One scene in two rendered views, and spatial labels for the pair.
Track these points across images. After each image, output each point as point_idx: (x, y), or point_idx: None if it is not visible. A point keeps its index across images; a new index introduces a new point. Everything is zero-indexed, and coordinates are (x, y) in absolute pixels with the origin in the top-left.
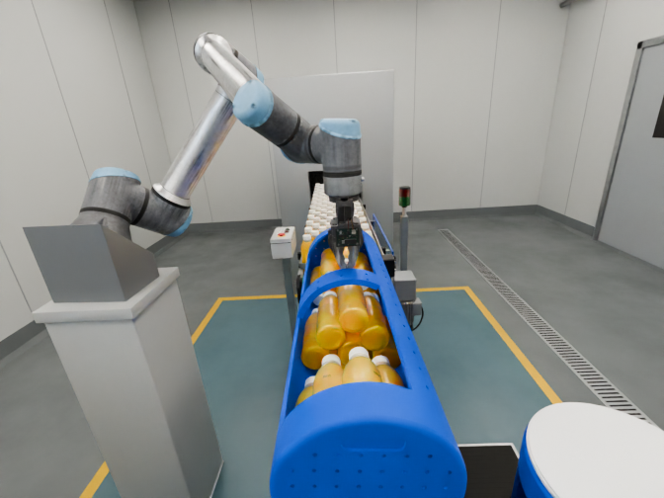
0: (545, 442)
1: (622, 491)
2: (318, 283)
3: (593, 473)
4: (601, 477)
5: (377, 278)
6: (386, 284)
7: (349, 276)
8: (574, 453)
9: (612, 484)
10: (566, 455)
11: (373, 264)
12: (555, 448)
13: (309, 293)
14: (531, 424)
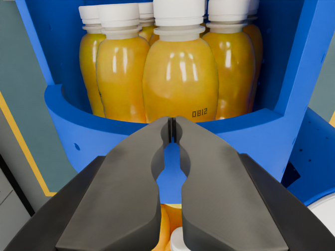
0: (319, 213)
1: (333, 234)
2: (81, 156)
3: (328, 227)
4: (330, 229)
5: (277, 141)
6: (296, 127)
7: (179, 189)
8: (331, 219)
9: (332, 232)
10: (324, 219)
11: (317, 0)
12: (322, 216)
13: (71, 161)
14: (323, 202)
